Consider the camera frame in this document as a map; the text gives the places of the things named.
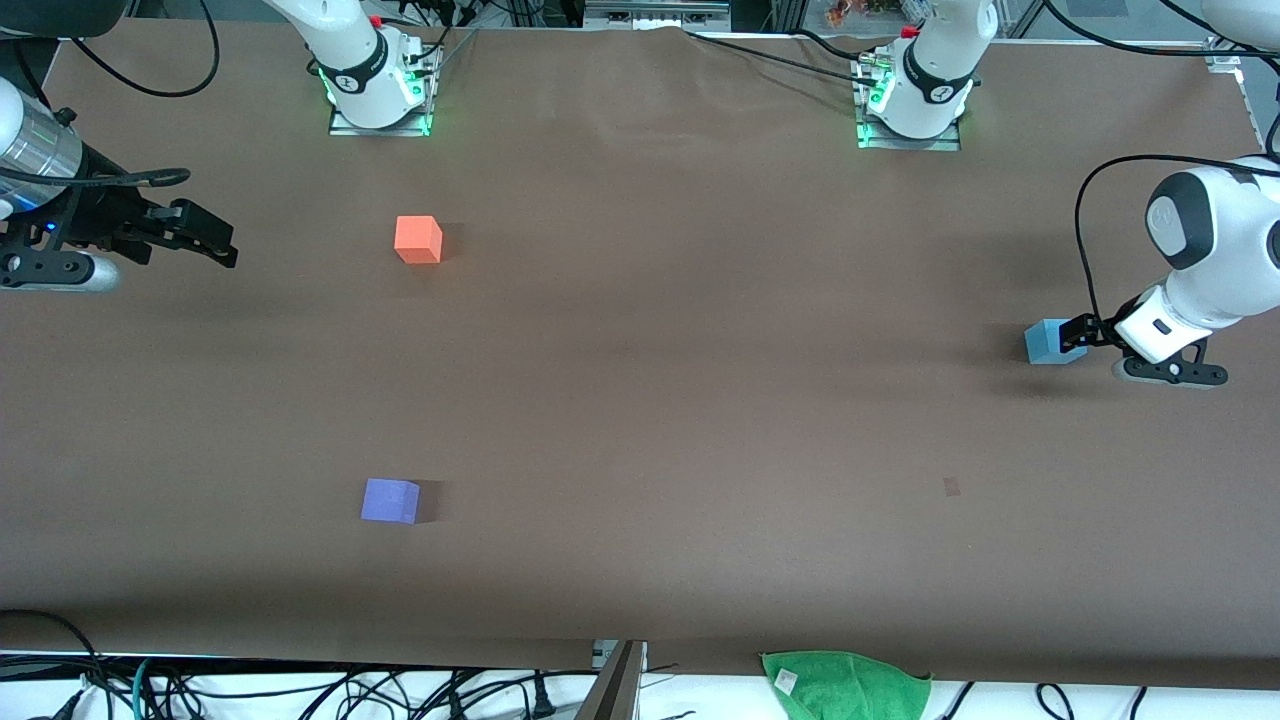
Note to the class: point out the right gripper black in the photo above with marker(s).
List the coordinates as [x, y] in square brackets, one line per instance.
[108, 207]

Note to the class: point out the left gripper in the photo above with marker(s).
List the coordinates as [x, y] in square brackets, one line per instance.
[1098, 330]

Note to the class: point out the light blue foam block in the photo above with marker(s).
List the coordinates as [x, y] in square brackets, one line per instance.
[1042, 345]

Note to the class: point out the orange foam block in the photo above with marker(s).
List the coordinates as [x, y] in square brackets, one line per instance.
[418, 240]

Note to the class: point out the purple foam block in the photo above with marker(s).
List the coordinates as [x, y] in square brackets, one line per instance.
[388, 500]

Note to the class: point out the colourful background object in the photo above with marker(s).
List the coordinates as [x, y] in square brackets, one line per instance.
[845, 12]

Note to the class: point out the green cloth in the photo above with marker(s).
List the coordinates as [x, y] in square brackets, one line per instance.
[850, 690]

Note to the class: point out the brown table cover sheet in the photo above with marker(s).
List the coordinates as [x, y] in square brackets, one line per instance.
[640, 400]

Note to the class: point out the black power plug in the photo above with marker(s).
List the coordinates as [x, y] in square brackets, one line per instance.
[543, 697]

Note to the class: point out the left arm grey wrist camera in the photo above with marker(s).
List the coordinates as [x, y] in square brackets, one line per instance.
[1140, 369]

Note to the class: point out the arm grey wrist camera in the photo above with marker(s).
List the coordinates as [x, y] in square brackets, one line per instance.
[1140, 369]
[85, 275]

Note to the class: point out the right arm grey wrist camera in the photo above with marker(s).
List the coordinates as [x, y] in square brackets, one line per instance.
[85, 275]

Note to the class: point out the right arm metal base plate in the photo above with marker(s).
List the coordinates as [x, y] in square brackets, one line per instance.
[350, 130]

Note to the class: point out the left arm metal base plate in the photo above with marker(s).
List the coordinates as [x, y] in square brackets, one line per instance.
[915, 143]

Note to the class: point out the metal corner bracket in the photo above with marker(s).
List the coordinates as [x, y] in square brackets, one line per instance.
[1217, 55]

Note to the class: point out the aluminium frame rail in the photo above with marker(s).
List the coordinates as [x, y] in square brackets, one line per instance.
[655, 12]

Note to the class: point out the grey metal post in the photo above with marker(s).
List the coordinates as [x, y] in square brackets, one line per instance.
[615, 690]

